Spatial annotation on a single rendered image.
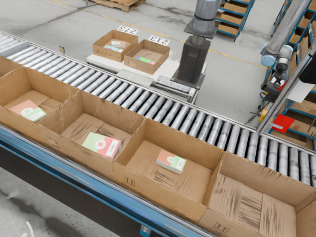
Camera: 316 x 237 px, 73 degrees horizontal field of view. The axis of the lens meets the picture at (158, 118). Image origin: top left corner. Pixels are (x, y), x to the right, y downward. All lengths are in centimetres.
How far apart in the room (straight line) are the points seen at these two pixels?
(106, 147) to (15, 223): 119
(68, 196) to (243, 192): 89
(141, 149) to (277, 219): 68
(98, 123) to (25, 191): 111
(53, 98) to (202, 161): 94
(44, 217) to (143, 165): 113
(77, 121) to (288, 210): 112
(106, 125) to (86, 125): 11
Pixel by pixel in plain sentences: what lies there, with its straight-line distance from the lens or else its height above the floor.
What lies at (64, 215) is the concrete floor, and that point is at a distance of 196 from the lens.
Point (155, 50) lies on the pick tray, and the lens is 221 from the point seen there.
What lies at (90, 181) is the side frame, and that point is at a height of 91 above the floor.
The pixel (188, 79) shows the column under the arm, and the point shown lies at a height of 79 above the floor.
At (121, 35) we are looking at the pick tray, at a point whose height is 81.
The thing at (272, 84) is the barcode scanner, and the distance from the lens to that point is 150.
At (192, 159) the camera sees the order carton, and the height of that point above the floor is 90.
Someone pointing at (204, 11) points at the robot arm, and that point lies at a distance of 162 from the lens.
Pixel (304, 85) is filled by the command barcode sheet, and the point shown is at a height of 116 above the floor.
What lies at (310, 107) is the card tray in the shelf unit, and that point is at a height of 79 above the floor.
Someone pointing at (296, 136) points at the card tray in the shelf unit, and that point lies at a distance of 251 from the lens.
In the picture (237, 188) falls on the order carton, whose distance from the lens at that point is 111.
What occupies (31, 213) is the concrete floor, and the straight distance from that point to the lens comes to 204.
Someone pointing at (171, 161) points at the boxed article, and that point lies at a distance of 105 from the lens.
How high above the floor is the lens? 178
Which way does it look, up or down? 44 degrees down
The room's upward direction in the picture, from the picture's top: 10 degrees clockwise
